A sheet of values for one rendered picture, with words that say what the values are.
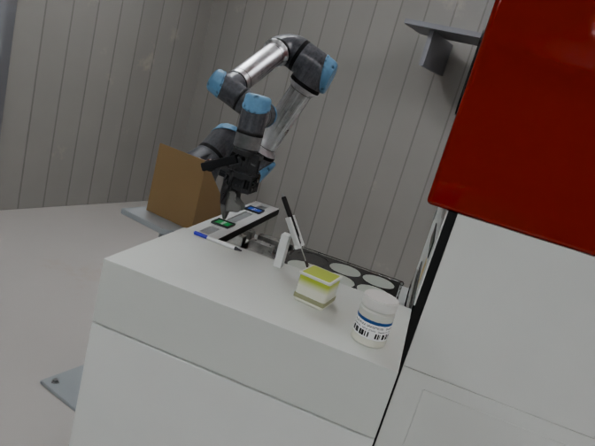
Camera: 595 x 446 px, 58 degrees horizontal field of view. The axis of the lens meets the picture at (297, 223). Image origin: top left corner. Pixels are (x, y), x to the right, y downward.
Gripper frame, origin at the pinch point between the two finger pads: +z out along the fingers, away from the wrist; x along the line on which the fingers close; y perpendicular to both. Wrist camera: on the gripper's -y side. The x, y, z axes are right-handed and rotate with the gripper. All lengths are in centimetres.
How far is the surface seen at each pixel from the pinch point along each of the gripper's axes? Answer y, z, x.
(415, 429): 69, 32, -16
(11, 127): -224, 39, 160
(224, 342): 25, 10, -50
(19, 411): -61, 99, 5
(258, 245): 9.9, 8.9, 10.5
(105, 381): 2, 29, -50
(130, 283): 3, 6, -50
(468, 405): 79, 21, -15
